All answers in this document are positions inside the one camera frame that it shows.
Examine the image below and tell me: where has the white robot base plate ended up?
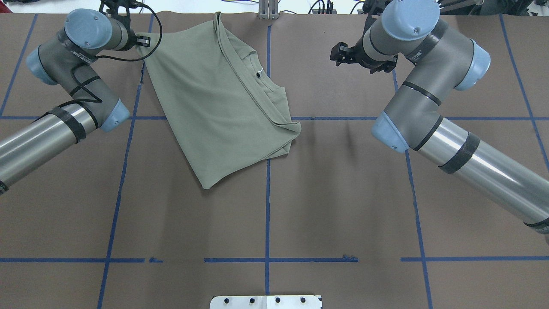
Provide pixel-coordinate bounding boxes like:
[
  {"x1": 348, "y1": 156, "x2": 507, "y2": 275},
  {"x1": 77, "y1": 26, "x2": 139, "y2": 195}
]
[{"x1": 209, "y1": 295, "x2": 323, "y2": 309}]

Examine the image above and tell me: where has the brown paper table cover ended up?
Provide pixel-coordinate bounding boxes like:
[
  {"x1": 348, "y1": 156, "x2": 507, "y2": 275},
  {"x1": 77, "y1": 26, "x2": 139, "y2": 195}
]
[{"x1": 0, "y1": 13, "x2": 548, "y2": 309}]

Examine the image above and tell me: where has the black braided left cable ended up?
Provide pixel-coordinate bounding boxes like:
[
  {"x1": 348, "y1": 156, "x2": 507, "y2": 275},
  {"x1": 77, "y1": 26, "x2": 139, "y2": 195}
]
[{"x1": 69, "y1": 3, "x2": 163, "y2": 103}]

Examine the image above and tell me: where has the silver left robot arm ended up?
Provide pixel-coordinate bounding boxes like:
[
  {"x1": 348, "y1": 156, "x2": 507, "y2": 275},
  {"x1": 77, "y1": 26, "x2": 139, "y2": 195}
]
[{"x1": 0, "y1": 0, "x2": 151, "y2": 194}]

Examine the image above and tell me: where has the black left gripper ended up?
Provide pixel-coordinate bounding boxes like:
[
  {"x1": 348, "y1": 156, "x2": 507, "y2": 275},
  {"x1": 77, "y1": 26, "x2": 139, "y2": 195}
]
[{"x1": 125, "y1": 31, "x2": 151, "y2": 48}]

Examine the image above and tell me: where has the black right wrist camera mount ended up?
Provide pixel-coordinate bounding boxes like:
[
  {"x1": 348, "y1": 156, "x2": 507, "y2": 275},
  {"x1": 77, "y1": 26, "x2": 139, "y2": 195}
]
[{"x1": 362, "y1": 0, "x2": 391, "y2": 35}]

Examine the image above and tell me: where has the olive green long-sleeve shirt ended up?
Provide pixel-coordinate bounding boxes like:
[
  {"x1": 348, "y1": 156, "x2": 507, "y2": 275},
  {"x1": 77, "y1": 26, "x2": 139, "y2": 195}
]
[{"x1": 137, "y1": 12, "x2": 302, "y2": 189}]

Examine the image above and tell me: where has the aluminium frame post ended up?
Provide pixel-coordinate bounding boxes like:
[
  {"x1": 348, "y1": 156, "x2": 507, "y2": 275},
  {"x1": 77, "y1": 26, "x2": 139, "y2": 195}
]
[{"x1": 257, "y1": 0, "x2": 280, "y2": 20}]

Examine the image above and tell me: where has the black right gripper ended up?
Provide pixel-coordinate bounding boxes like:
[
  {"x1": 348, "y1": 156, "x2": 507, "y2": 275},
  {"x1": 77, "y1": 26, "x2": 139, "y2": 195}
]
[{"x1": 329, "y1": 42, "x2": 398, "y2": 73}]

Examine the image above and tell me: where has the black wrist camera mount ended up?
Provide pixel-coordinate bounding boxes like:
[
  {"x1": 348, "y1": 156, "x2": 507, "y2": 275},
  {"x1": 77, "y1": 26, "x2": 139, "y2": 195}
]
[
  {"x1": 362, "y1": 0, "x2": 391, "y2": 35},
  {"x1": 98, "y1": 0, "x2": 144, "y2": 27}
]

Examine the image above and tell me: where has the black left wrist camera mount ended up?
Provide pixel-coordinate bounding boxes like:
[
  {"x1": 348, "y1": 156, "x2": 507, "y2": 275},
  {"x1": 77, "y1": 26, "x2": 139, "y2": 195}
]
[{"x1": 98, "y1": 0, "x2": 144, "y2": 27}]

